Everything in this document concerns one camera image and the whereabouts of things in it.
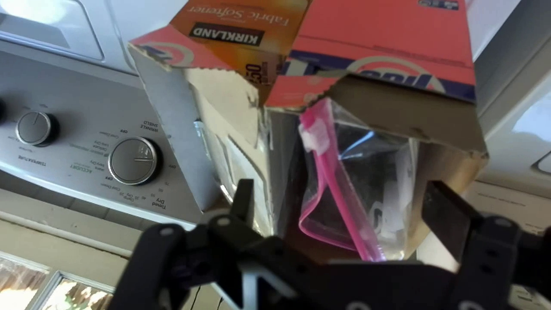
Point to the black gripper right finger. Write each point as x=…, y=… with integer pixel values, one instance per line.
x=454, y=217

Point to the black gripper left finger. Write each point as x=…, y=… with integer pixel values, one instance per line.
x=242, y=212

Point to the Kirkland fabric softener box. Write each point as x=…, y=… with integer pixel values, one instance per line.
x=235, y=39

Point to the white dryer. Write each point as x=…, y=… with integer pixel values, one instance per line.
x=518, y=86

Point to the large washer dial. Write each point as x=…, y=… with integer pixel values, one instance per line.
x=134, y=160

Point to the white washing machine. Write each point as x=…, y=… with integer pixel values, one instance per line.
x=75, y=86

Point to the small washer knob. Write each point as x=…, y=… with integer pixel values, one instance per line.
x=35, y=127

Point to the clear pink-zip plastic bag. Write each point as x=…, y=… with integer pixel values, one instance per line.
x=368, y=189

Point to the orange Tide detergent box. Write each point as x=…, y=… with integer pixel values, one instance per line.
x=390, y=34

